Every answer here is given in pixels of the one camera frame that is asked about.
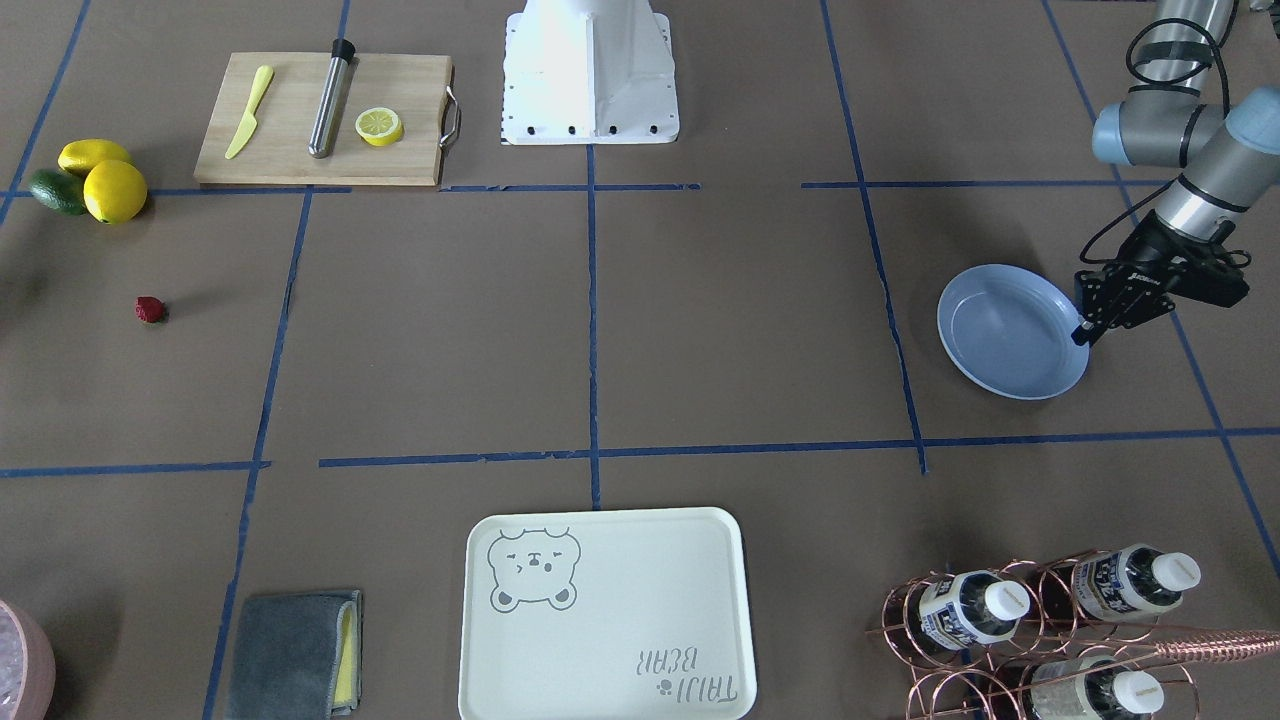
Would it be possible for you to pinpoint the pink bowl of ice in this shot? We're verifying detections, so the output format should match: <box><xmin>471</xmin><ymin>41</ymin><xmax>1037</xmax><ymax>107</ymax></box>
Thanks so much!
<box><xmin>1</xmin><ymin>600</ymin><xmax>56</xmax><ymax>719</ymax></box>

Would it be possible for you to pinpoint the yellow lemon front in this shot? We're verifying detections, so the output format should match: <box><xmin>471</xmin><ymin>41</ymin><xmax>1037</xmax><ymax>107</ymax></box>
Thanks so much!
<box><xmin>83</xmin><ymin>159</ymin><xmax>148</xmax><ymax>224</ymax></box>

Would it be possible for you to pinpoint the tea bottle white cap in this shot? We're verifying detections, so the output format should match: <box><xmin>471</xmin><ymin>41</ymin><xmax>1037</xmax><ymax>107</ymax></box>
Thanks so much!
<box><xmin>906</xmin><ymin>570</ymin><xmax>1032</xmax><ymax>655</ymax></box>

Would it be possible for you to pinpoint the green lime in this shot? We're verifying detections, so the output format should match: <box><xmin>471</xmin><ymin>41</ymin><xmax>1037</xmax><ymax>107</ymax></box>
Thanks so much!
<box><xmin>28</xmin><ymin>168</ymin><xmax>88</xmax><ymax>217</ymax></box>

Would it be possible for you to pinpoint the blue plate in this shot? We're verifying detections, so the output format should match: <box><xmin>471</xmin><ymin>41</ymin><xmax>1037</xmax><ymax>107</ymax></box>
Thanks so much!
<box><xmin>936</xmin><ymin>264</ymin><xmax>1091</xmax><ymax>401</ymax></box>

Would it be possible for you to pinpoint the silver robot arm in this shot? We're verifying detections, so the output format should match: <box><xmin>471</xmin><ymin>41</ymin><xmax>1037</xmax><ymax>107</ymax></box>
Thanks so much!
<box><xmin>1071</xmin><ymin>1</ymin><xmax>1279</xmax><ymax>346</ymax></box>

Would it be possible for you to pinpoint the yellow lemon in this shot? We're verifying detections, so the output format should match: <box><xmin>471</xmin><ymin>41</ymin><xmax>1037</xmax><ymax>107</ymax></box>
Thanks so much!
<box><xmin>58</xmin><ymin>138</ymin><xmax>133</xmax><ymax>178</ymax></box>
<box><xmin>83</xmin><ymin>159</ymin><xmax>148</xmax><ymax>224</ymax></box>

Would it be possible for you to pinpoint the lemon half slice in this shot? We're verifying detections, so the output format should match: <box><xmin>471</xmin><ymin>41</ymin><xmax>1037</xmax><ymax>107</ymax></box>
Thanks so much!
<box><xmin>355</xmin><ymin>108</ymin><xmax>404</xmax><ymax>147</ymax></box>

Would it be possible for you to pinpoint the wooden cutting board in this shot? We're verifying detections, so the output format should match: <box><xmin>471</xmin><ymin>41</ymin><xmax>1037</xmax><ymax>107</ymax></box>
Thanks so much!
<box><xmin>193</xmin><ymin>53</ymin><xmax>463</xmax><ymax>188</ymax></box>

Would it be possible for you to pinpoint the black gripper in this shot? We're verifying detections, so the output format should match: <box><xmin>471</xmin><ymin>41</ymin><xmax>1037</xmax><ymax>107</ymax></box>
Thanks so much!
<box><xmin>1071</xmin><ymin>211</ymin><xmax>1201</xmax><ymax>347</ymax></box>

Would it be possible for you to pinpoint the cream bear tray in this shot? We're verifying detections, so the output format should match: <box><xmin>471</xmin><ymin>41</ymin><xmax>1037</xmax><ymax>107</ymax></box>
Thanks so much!
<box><xmin>458</xmin><ymin>507</ymin><xmax>758</xmax><ymax>719</ymax></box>

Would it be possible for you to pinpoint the red strawberry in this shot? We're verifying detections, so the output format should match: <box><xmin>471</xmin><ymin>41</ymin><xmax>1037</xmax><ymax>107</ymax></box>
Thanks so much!
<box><xmin>134</xmin><ymin>296</ymin><xmax>168</xmax><ymax>324</ymax></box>

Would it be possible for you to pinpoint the white pedestal column base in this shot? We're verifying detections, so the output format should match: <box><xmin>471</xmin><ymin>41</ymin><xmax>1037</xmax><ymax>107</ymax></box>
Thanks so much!
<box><xmin>500</xmin><ymin>1</ymin><xmax>681</xmax><ymax>146</ymax></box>

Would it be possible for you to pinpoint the copper wire bottle rack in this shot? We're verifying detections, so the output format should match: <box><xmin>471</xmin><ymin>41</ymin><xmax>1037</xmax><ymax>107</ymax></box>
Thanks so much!
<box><xmin>869</xmin><ymin>550</ymin><xmax>1235</xmax><ymax>719</ymax></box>

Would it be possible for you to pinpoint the yellow lemon back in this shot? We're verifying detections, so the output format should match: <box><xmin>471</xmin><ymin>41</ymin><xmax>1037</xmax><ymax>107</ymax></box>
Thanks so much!
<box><xmin>58</xmin><ymin>138</ymin><xmax>133</xmax><ymax>178</ymax></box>

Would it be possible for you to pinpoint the grey folded cloth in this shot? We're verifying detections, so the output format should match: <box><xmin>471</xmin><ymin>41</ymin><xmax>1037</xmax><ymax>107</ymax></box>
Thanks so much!
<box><xmin>224</xmin><ymin>589</ymin><xmax>364</xmax><ymax>719</ymax></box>

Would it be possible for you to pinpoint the steel muddler black cap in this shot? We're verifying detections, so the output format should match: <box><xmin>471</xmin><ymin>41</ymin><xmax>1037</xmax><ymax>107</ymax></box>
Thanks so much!
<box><xmin>307</xmin><ymin>38</ymin><xmax>356</xmax><ymax>159</ymax></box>

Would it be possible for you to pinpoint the yellow plastic knife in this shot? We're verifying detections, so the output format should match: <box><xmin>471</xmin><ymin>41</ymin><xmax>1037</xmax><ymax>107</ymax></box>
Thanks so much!
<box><xmin>224</xmin><ymin>65</ymin><xmax>275</xmax><ymax>160</ymax></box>

